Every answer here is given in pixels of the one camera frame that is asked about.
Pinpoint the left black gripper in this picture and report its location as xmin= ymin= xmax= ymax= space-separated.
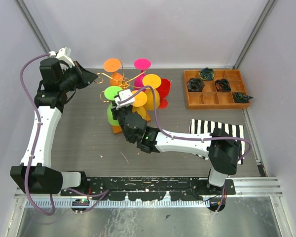
xmin=59 ymin=60 xmax=98 ymax=92

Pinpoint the yellow wine glass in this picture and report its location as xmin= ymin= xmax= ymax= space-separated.
xmin=132 ymin=91 xmax=148 ymax=120
xmin=143 ymin=74 xmax=161 ymax=111

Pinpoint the green plastic wine glass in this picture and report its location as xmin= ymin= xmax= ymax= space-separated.
xmin=104 ymin=86 xmax=122 ymax=126

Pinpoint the orange plastic wine glass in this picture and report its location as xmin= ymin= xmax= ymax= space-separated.
xmin=103 ymin=58 xmax=123 ymax=86

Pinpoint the gold wire wine glass rack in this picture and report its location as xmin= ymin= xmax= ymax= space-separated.
xmin=96 ymin=61 xmax=151 ymax=135

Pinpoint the red plastic wine glass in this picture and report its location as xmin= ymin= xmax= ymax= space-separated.
xmin=157 ymin=78 xmax=171 ymax=109

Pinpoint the magenta plastic wine glass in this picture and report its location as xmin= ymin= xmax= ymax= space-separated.
xmin=134 ymin=58 xmax=151 ymax=89

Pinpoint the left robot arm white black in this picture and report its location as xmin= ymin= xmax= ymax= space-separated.
xmin=10 ymin=56 xmax=98 ymax=196

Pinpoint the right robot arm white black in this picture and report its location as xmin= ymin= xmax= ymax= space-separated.
xmin=111 ymin=106 xmax=241 ymax=195

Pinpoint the black white striped cloth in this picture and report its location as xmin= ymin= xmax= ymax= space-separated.
xmin=188 ymin=118 xmax=246 ymax=165

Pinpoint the dark rolled tie left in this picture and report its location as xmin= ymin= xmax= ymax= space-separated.
xmin=186 ymin=78 xmax=205 ymax=92

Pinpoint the dark rolled tie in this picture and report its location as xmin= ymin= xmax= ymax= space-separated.
xmin=186 ymin=78 xmax=205 ymax=92
xmin=199 ymin=67 xmax=215 ymax=81
xmin=232 ymin=92 xmax=253 ymax=103
xmin=215 ymin=79 xmax=231 ymax=92

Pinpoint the dark rolled tie top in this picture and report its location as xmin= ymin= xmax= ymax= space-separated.
xmin=199 ymin=67 xmax=215 ymax=81

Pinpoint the wooden compartment tray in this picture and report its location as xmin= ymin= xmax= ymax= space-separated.
xmin=183 ymin=69 xmax=251 ymax=110

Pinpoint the dark rolled tie middle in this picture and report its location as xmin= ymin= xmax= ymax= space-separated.
xmin=215 ymin=79 xmax=231 ymax=92

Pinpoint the dark rolled tie right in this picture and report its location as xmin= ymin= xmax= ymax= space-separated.
xmin=232 ymin=92 xmax=253 ymax=103

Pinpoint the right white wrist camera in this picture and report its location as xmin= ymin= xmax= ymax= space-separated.
xmin=114 ymin=89 xmax=135 ymax=110

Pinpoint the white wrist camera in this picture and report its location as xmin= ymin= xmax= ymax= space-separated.
xmin=48 ymin=46 xmax=74 ymax=70
xmin=114 ymin=89 xmax=135 ymax=110

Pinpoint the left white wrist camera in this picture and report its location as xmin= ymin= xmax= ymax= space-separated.
xmin=48 ymin=46 xmax=74 ymax=70

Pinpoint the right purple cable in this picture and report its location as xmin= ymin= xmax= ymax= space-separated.
xmin=123 ymin=85 xmax=252 ymax=213

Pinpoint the purple cable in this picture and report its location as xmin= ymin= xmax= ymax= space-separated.
xmin=123 ymin=85 xmax=252 ymax=213
xmin=19 ymin=52 xmax=109 ymax=216

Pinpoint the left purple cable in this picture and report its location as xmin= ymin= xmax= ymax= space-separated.
xmin=19 ymin=52 xmax=109 ymax=216

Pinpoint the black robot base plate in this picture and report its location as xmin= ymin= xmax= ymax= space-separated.
xmin=60 ymin=176 xmax=236 ymax=202

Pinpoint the grey slotted cable duct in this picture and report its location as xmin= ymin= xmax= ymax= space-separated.
xmin=34 ymin=198 xmax=210 ymax=208

